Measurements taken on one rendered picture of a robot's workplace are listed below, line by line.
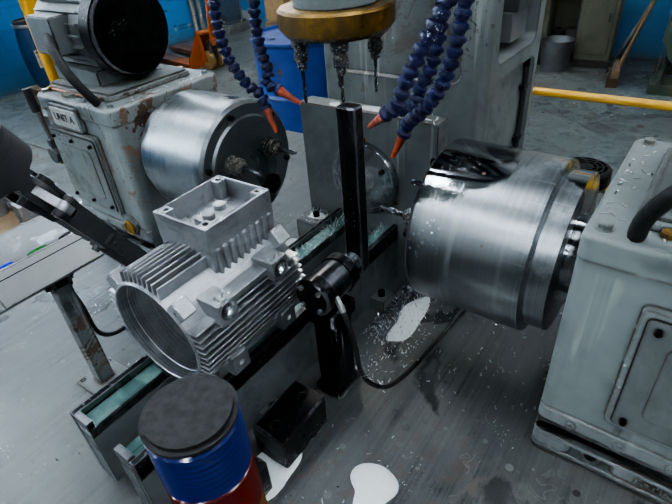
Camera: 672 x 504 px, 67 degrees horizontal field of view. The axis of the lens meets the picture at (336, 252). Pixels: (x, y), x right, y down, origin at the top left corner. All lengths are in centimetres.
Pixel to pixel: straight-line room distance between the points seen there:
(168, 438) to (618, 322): 49
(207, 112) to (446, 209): 51
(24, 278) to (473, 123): 77
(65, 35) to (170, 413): 100
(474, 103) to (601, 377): 52
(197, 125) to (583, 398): 76
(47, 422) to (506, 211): 78
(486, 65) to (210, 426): 78
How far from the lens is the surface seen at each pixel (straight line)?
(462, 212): 68
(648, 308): 62
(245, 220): 68
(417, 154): 91
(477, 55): 95
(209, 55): 607
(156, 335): 79
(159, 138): 105
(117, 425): 79
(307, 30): 78
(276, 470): 79
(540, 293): 68
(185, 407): 33
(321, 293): 68
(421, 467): 78
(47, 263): 83
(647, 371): 66
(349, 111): 65
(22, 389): 107
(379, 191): 98
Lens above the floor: 146
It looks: 35 degrees down
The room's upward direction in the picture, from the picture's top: 5 degrees counter-clockwise
